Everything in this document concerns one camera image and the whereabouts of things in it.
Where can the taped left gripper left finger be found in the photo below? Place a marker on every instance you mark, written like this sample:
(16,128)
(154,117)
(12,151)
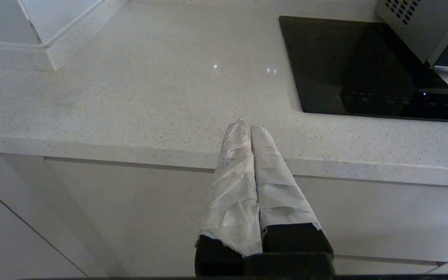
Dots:
(233,194)

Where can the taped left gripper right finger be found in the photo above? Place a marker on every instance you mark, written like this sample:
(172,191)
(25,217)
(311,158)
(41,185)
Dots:
(282,202)

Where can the silver Panasonic microwave oven body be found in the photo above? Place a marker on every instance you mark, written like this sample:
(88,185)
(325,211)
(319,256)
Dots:
(418,27)

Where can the white cabinet drawer front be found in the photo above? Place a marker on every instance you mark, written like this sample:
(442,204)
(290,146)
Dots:
(150,210)
(383,268)

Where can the black glass induction cooktop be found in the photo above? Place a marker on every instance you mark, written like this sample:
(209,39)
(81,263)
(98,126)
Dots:
(333,70)

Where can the white cabinet corner panel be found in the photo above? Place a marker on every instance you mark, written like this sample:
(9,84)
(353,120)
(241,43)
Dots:
(45,210)

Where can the white cabinet door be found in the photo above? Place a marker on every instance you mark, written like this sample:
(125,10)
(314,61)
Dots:
(6,241)

